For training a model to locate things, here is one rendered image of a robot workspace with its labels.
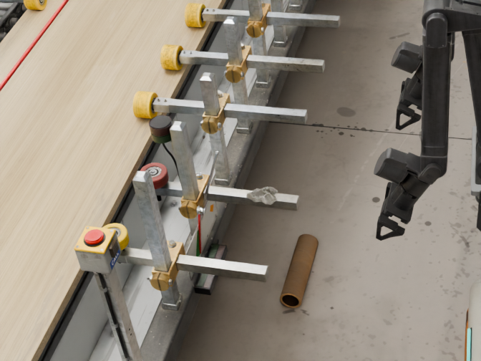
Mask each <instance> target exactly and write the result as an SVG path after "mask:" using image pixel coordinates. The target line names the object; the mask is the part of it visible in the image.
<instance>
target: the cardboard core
mask: <svg viewBox="0 0 481 361"><path fill-rule="evenodd" d="M318 244H319V242H318V240H317V238H316V237H314V236H312V235H310V234H302V235H300V236H299V238H298V241H297V244H296V248H295V251H294V253H293V257H292V260H291V264H290V266H289V269H288V273H287V276H286V280H285V283H284V285H283V289H282V292H281V296H280V301H281V303H282V304H284V305H285V306H287V307H290V308H297V307H299V306H300V305H301V303H302V299H303V295H304V292H305V289H306V285H307V282H308V278H309V274H310V272H311V267H312V264H313V262H314V257H315V254H316V250H317V247H318Z"/></svg>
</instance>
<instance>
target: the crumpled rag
mask: <svg viewBox="0 0 481 361"><path fill-rule="evenodd" d="M277 192H278V191H277V190H276V189H275V188H274V187H270V186H268V187H263V188H262V189H260V188H257V189H254V190H253V191H252V192H250V193H247V195H246V198H248V199H251V200H252V201H254V202H255V203H256V202H259V201H260V202H264V203H265V204H269V205H270V204H272V203H273V202H275V201H277V197H275V196H274V195H275V194H276V193H277Z"/></svg>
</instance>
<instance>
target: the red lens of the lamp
mask: <svg viewBox="0 0 481 361"><path fill-rule="evenodd" d="M164 116H167V115H164ZM167 117H168V116H167ZM169 118H170V117H169ZM152 119H153V118H152ZM170 119H171V118H170ZM150 121H151V120H150ZM150 121H149V126H150ZM171 125H172V120H171V123H170V124H169V125H168V126H167V127H165V128H163V129H155V128H153V127H150V132H151V133H152V134H153V135H155V136H163V135H167V134H169V133H170V127H171Z"/></svg>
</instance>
